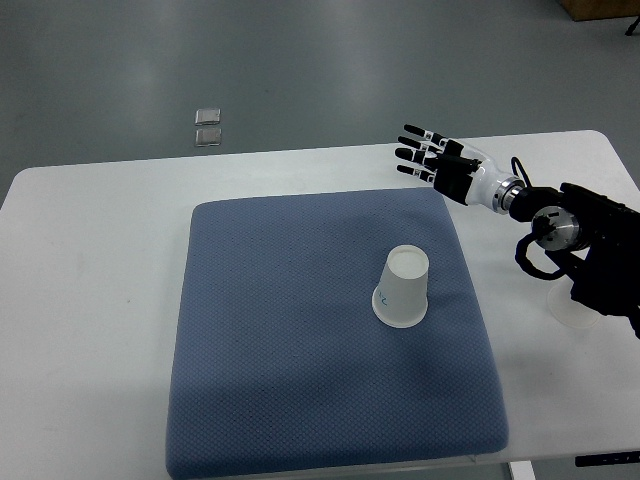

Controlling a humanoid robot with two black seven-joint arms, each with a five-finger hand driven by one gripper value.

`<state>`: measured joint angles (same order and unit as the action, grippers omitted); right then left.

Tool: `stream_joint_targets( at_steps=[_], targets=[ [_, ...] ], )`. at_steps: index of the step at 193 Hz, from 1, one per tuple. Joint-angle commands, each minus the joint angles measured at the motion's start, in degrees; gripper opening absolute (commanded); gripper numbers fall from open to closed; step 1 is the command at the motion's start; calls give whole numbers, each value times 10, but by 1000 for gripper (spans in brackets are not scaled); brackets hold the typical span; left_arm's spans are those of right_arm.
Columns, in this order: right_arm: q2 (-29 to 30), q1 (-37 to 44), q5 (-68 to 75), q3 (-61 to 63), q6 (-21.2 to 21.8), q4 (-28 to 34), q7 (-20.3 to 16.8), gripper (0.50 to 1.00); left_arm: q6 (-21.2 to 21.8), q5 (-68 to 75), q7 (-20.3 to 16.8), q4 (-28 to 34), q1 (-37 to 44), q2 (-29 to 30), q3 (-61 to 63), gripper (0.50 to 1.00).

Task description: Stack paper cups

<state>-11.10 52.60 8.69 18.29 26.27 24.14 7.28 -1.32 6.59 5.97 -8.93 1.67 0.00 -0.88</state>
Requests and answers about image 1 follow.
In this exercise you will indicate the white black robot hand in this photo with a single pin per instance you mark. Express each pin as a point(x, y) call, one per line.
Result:
point(456, 170)

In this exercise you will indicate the white paper cup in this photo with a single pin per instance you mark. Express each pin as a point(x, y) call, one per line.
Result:
point(568, 311)
point(400, 297)

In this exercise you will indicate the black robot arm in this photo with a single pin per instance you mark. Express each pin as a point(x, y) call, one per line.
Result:
point(587, 237)

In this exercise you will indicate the white paper cup on cushion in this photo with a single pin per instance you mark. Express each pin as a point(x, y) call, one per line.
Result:
point(400, 297)

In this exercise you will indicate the brown cardboard box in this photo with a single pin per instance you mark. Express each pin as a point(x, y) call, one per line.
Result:
point(587, 10)

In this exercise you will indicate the black tripod leg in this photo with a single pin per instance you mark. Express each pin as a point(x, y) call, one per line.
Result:
point(632, 27)

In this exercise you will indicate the lower metal floor plate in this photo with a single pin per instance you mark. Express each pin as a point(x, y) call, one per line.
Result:
point(206, 137)

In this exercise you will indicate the metal floor plate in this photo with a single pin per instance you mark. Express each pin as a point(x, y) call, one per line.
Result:
point(207, 116)
point(206, 137)

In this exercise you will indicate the upper metal floor plate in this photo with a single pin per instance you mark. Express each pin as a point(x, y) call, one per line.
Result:
point(207, 116)

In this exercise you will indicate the blue fabric cushion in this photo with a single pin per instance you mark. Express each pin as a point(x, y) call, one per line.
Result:
point(281, 364)

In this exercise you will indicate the white table leg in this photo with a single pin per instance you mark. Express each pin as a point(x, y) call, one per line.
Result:
point(521, 470)

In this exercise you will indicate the black table control panel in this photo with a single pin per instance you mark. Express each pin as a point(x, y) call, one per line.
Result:
point(610, 459)

